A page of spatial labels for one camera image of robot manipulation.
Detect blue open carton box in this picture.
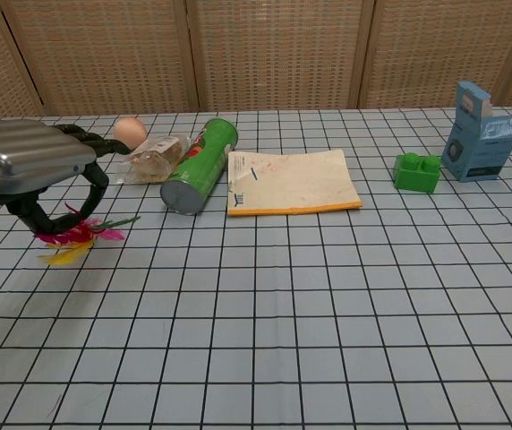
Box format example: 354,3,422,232
441,81,512,184

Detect green toy brick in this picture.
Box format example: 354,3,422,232
392,152,442,194

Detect blue checkered tablecloth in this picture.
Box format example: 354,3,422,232
0,105,512,430

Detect woven folding screen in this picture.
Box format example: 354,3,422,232
0,0,512,125

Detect clear snack bag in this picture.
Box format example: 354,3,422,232
124,136,192,185

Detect green chips can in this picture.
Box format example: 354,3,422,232
159,116,240,217

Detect feather shuttlecock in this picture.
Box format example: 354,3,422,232
33,202,142,268

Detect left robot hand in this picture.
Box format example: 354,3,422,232
0,120,132,237

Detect brown egg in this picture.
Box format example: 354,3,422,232
113,116,147,147

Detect yellow notepad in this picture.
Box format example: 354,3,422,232
226,149,363,219

